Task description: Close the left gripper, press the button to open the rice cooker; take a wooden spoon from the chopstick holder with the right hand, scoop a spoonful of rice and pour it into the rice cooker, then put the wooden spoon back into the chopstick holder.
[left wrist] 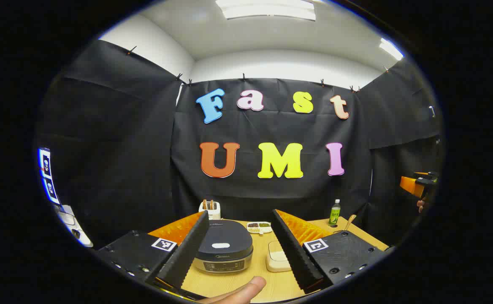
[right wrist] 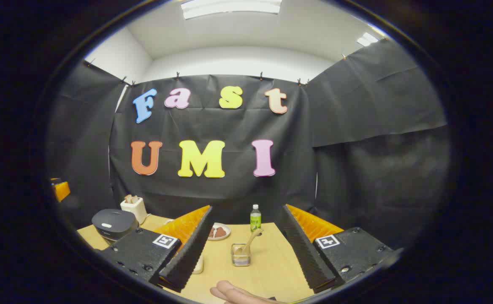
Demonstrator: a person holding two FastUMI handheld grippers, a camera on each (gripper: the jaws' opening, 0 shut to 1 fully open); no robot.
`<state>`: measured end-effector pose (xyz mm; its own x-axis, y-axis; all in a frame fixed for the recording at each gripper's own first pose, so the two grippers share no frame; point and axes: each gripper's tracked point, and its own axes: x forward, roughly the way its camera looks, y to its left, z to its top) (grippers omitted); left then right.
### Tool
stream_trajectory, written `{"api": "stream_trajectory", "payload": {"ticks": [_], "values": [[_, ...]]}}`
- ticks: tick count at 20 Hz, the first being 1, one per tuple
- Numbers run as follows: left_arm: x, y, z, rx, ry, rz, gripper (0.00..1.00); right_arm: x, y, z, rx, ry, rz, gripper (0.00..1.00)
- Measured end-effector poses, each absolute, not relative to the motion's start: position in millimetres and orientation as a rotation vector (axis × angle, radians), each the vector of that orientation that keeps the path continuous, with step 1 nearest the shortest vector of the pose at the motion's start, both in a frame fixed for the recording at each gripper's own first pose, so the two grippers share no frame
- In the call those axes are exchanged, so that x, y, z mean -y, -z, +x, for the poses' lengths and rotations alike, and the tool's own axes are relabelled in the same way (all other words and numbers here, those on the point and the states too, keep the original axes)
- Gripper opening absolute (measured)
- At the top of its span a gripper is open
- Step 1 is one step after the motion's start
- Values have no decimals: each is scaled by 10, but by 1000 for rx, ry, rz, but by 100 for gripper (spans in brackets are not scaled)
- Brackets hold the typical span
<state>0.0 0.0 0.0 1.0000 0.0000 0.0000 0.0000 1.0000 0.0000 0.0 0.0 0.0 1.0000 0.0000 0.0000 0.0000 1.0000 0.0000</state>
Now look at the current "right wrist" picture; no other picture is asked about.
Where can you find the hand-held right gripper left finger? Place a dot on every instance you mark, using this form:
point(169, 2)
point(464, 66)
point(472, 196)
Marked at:
point(189, 253)

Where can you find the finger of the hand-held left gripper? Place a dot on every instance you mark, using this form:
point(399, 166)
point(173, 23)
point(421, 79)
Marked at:
point(62, 191)

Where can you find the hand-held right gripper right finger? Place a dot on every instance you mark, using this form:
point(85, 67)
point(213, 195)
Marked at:
point(301, 249)

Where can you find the wooden spoon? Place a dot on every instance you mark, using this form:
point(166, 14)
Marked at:
point(253, 240)

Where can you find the black silver rice cooker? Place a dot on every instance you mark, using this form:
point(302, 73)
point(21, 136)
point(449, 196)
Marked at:
point(113, 223)

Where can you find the brown meat slice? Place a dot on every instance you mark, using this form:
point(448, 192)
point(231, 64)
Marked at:
point(220, 232)
point(211, 232)

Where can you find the white round plate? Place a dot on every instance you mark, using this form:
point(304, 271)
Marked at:
point(227, 233)

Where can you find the green drink bottle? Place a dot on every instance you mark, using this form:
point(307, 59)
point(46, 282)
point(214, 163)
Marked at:
point(255, 220)

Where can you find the white toaster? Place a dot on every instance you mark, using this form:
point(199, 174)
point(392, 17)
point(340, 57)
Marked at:
point(134, 209)

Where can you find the black backdrop cloth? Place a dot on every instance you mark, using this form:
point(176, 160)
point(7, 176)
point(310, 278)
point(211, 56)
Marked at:
point(229, 194)

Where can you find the small ceiling light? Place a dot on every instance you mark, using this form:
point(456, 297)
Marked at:
point(367, 39)

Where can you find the long ceiling light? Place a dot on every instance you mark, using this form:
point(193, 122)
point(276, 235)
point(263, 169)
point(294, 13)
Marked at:
point(229, 7)

